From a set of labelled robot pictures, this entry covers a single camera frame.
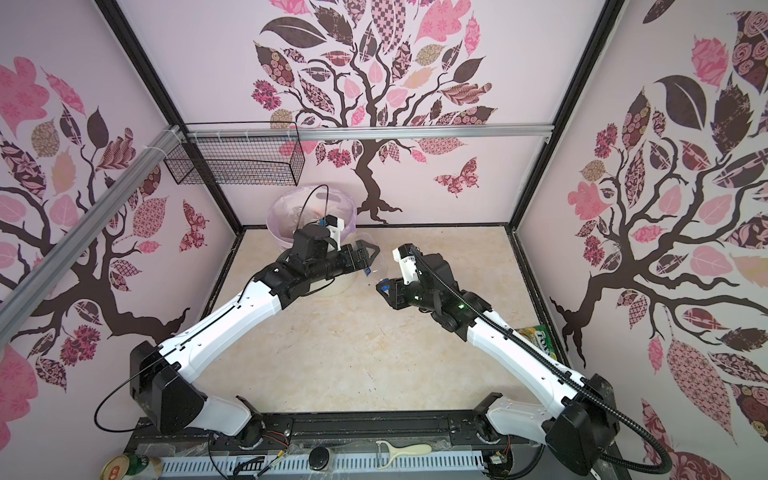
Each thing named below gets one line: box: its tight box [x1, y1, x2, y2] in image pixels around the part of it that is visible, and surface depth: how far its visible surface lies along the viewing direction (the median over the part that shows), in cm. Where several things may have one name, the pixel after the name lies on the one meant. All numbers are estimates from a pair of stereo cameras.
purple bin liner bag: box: [266, 185, 357, 251], surface depth 92 cm
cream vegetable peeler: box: [376, 440, 432, 470], surface depth 72 cm
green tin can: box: [100, 454, 163, 480], surface depth 63 cm
